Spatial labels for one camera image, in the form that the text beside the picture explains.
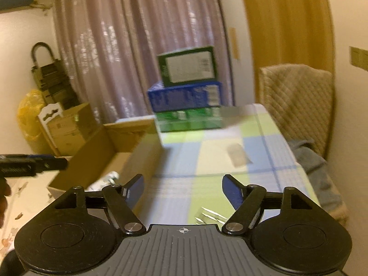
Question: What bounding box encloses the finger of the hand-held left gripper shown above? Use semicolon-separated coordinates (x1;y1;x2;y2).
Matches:
29;155;69;174

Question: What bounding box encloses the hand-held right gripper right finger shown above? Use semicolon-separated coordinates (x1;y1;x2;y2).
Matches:
221;174;314;235

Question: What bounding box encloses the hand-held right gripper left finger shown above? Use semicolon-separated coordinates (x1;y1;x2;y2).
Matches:
55;173;146;235

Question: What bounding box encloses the metal hair clip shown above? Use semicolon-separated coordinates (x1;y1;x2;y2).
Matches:
194;206;228;225

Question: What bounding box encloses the brown cardboard box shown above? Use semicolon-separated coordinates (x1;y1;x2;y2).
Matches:
47;119;165;200

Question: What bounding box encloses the person's left hand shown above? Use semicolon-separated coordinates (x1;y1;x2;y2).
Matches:
0;177;12;227

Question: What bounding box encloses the yellowish cardboard box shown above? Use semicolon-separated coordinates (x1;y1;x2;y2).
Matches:
45;103;98;156

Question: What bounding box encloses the clear plastic cup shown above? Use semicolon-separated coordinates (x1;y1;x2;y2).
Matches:
226;142;252;168

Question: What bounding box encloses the white printed sheet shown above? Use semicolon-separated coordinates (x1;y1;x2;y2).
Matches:
0;175;62;253

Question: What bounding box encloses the white scalloped card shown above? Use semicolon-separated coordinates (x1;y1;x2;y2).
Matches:
37;102;64;121

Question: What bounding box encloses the plaid tablecloth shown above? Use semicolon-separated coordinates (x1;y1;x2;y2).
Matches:
135;103;319;227

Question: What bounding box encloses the yellow plastic bag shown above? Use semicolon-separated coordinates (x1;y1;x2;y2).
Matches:
18;89;43;142

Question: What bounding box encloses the light green carton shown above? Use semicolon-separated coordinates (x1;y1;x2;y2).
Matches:
155;106;224;133

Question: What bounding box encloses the grey blue cloth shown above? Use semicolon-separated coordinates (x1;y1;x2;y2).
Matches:
288;138;343;215

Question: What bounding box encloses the blue carton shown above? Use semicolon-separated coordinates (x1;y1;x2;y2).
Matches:
147;81;222;113

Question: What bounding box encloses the chair with quilted beige cover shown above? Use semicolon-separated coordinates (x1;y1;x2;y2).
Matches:
258;65;336;160

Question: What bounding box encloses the pale patterned curtain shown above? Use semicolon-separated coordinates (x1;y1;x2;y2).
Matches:
52;0;233;124

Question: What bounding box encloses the dark green carton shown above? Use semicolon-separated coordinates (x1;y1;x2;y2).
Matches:
157;46;217;87

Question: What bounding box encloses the wooden door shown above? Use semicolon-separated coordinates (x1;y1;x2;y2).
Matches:
239;0;334;104

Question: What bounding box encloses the black bag with handle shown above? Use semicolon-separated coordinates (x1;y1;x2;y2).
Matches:
31;43;79;110

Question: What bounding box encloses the beige wall socket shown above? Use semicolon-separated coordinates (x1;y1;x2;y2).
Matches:
349;46;368;72

